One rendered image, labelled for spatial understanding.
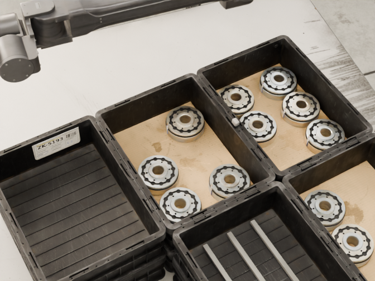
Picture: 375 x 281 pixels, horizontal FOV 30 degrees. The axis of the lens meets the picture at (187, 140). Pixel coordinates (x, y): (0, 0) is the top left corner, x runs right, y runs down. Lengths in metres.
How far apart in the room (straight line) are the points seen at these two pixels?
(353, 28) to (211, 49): 1.32
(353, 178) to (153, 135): 0.53
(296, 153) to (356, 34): 1.64
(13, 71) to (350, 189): 0.97
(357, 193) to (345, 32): 1.71
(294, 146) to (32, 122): 0.77
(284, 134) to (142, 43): 0.63
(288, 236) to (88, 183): 0.52
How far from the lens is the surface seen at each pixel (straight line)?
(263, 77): 1.98
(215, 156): 1.83
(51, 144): 1.79
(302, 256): 1.70
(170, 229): 1.59
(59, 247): 1.70
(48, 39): 1.26
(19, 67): 1.19
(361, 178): 1.85
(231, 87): 1.95
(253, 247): 1.70
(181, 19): 2.36
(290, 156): 1.85
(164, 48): 2.27
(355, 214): 1.79
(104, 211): 1.74
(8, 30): 1.24
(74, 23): 1.25
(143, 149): 1.84
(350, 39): 3.41
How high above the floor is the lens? 2.31
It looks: 53 degrees down
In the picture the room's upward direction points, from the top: 2 degrees clockwise
